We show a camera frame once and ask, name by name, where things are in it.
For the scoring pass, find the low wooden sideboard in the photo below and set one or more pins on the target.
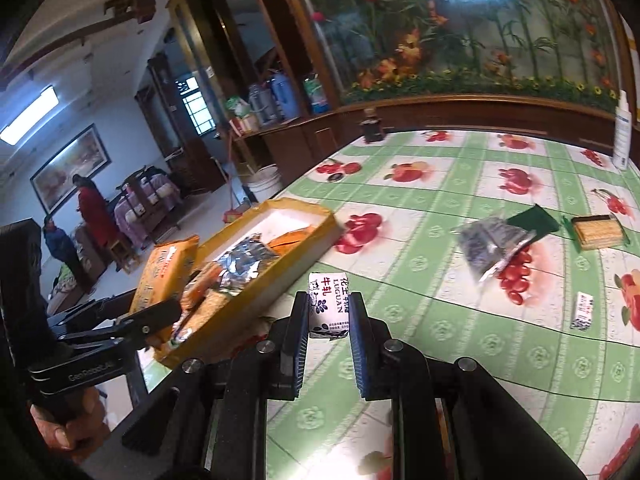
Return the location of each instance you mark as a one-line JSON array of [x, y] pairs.
[[300, 150]]

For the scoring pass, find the window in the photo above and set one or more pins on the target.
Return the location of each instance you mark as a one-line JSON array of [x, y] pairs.
[[195, 107]]

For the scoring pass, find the floral wall picture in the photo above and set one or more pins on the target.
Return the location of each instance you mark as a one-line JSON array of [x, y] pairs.
[[450, 25]]

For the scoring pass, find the fruit print tablecloth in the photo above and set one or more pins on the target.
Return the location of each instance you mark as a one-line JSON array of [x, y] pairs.
[[450, 310]]

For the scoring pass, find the white spray bottle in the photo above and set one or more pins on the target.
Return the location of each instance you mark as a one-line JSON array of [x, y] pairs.
[[622, 132]]

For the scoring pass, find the wooden ceiling bracket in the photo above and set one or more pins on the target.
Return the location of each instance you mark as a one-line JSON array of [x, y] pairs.
[[131, 5]]

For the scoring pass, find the green and white bag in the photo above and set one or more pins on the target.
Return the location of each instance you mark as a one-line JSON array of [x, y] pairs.
[[316, 94]]

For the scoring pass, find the small green white packet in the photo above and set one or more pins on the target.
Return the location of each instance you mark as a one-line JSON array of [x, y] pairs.
[[237, 108]]

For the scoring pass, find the wooden glass display cabinet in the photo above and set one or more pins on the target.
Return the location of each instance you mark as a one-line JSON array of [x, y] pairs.
[[197, 85]]

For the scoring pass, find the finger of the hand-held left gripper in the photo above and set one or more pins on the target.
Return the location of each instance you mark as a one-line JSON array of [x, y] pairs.
[[150, 322], [85, 316]]

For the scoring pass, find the small orange box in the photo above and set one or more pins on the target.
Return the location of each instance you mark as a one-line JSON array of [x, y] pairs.
[[245, 125]]

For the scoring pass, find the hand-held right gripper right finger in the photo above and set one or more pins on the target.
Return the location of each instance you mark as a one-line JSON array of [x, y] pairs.
[[359, 350]]

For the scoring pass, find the blue thermos flask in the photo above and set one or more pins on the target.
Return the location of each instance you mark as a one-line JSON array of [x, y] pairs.
[[285, 96]]

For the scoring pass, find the clear cracker packet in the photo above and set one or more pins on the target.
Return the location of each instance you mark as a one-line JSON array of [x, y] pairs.
[[205, 317]]

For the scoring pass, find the grey seed packet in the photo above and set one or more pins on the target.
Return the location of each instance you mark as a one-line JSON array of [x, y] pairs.
[[492, 246]]

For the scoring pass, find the yellow cardboard box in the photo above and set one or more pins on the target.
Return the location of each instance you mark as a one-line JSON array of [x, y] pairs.
[[280, 287]]

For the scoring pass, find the green printed cloth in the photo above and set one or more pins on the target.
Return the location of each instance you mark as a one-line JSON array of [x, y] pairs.
[[65, 286]]

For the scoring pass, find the large orange cracker pack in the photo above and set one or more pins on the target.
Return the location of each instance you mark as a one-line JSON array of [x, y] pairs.
[[162, 272]]

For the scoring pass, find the small white candy packet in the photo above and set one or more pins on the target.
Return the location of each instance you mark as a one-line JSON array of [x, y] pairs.
[[582, 311], [327, 305]]

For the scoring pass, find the ceiling light panel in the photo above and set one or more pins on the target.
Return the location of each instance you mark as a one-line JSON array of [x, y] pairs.
[[27, 116]]

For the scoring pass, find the green-edged cracker pack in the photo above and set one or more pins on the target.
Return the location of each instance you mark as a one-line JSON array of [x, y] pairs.
[[597, 233]]

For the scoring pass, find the white plastic bucket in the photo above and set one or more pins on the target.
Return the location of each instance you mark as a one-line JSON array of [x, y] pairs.
[[263, 183]]

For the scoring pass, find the dark green packet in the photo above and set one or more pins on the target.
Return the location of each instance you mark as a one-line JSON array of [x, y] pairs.
[[532, 220]]

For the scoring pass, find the grey thermos flask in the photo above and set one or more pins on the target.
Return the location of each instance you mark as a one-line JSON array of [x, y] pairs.
[[261, 105]]

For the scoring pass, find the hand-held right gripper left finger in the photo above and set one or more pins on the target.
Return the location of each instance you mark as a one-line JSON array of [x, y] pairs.
[[298, 350]]

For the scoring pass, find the dark glass jar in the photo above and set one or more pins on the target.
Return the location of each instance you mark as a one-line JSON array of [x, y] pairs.
[[372, 128]]

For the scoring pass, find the framed wall painting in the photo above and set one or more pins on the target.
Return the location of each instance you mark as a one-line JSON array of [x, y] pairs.
[[70, 168]]

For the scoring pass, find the silver foil snack packet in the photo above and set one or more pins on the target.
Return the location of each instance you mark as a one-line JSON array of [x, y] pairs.
[[245, 260]]

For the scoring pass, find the wooden stool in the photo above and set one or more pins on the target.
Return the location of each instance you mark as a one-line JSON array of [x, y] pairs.
[[123, 256]]

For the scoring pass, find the person's left hand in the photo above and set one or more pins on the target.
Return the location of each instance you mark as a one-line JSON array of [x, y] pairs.
[[70, 440]]

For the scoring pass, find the table with pink cloth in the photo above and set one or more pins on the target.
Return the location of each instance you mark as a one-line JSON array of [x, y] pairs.
[[145, 206]]

